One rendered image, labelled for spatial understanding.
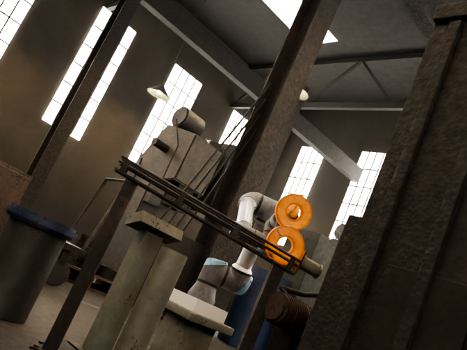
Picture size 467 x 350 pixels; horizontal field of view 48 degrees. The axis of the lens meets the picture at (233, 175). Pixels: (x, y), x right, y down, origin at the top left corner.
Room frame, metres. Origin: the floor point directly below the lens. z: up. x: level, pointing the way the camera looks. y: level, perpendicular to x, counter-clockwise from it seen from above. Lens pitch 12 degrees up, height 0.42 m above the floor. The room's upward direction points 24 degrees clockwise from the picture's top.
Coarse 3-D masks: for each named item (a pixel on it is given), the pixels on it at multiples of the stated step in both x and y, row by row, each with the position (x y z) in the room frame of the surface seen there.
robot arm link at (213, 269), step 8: (208, 264) 2.80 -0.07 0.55; (216, 264) 2.78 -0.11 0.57; (224, 264) 2.80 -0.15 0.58; (200, 272) 2.84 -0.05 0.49; (208, 272) 2.79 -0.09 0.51; (216, 272) 2.79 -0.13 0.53; (224, 272) 2.79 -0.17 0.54; (208, 280) 2.78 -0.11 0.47; (216, 280) 2.80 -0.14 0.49; (224, 280) 2.79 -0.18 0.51
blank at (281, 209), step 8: (280, 200) 2.14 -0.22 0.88; (288, 200) 2.14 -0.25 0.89; (296, 200) 2.14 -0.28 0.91; (304, 200) 2.14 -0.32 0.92; (280, 208) 2.14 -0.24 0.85; (304, 208) 2.14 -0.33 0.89; (280, 216) 2.14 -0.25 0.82; (304, 216) 2.15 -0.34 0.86; (280, 224) 2.16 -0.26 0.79; (288, 224) 2.15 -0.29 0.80; (296, 224) 2.15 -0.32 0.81; (304, 224) 2.15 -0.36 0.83
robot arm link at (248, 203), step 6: (252, 192) 2.71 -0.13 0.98; (240, 198) 2.68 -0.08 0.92; (246, 198) 2.65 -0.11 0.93; (252, 198) 2.66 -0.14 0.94; (258, 198) 2.69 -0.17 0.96; (240, 204) 2.64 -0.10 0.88; (246, 204) 2.60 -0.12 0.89; (252, 204) 2.64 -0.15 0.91; (258, 204) 2.69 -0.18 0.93; (240, 210) 2.55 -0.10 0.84; (246, 210) 2.54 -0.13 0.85; (252, 210) 2.59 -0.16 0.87; (240, 216) 2.49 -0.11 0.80; (246, 216) 2.48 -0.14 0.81; (252, 216) 2.55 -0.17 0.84; (240, 222) 2.40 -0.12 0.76; (246, 222) 2.43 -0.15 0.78; (252, 228) 2.40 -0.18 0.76; (246, 240) 2.40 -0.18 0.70
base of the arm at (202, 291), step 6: (198, 282) 2.81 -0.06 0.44; (204, 282) 2.79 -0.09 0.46; (192, 288) 2.81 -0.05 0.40; (198, 288) 2.78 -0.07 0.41; (204, 288) 2.78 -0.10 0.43; (210, 288) 2.79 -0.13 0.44; (216, 288) 2.82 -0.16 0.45; (192, 294) 2.78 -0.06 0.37; (198, 294) 2.77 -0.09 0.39; (204, 294) 2.77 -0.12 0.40; (210, 294) 2.78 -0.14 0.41; (204, 300) 2.77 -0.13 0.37; (210, 300) 2.78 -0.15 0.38
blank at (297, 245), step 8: (272, 232) 2.04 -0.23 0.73; (280, 232) 2.04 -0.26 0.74; (288, 232) 2.05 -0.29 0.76; (296, 232) 2.05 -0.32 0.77; (272, 240) 2.04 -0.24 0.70; (296, 240) 2.05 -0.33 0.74; (272, 248) 2.04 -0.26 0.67; (296, 248) 2.06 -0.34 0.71; (272, 256) 2.05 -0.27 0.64; (288, 256) 2.05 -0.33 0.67; (296, 256) 2.06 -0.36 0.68
